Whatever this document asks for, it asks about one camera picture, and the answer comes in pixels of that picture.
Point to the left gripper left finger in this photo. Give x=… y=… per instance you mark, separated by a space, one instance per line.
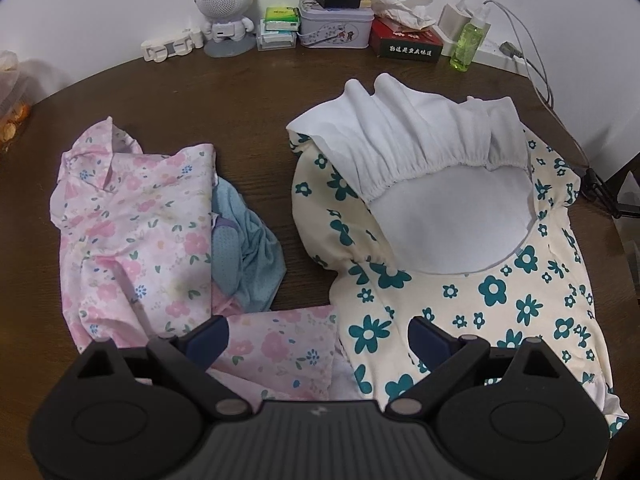
x=197 y=350

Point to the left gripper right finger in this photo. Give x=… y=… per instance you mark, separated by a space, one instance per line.
x=433 y=346

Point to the cream green floral garment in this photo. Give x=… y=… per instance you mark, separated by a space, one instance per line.
x=454 y=212

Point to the white folding stand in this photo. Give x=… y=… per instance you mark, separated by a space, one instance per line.
x=179 y=44

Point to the blue grey cloth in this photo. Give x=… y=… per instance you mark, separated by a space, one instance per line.
x=248 y=264

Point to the pink floral garment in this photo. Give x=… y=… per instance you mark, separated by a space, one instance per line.
x=136 y=249

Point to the white power strip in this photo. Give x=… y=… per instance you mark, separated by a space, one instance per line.
x=488 y=54

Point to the green spray bottle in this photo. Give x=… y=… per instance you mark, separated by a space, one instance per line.
x=471 y=38

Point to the plastic bag of oranges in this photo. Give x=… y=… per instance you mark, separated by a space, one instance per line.
x=15 y=102

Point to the red green tissue box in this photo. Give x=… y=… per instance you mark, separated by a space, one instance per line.
x=403 y=30

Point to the green white tissue packs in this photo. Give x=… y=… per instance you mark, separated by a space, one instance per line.
x=278 y=29

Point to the white charger adapter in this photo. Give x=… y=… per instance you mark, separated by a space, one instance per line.
x=452 y=20

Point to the white floral tin box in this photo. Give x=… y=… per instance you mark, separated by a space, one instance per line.
x=322 y=28

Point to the white robot speaker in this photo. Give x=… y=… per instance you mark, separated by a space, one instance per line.
x=229 y=32

